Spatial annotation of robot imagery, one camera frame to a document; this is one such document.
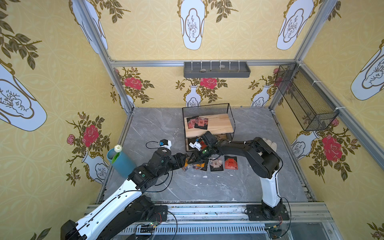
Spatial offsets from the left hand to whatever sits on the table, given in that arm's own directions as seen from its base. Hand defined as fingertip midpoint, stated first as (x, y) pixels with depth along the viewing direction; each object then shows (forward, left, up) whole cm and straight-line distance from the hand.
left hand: (181, 157), depth 76 cm
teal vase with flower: (-2, +30, -1) cm, 30 cm away
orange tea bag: (0, -1, -15) cm, 15 cm away
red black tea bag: (+4, -30, -16) cm, 34 cm away
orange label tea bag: (+2, -9, -16) cm, 19 cm away
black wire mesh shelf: (+26, -22, 0) cm, 34 cm away
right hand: (+1, -2, -13) cm, 13 cm away
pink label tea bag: (+22, -10, +1) cm, 24 cm away
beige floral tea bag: (+2, -20, -16) cm, 25 cm away
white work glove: (+15, -59, -14) cm, 62 cm away
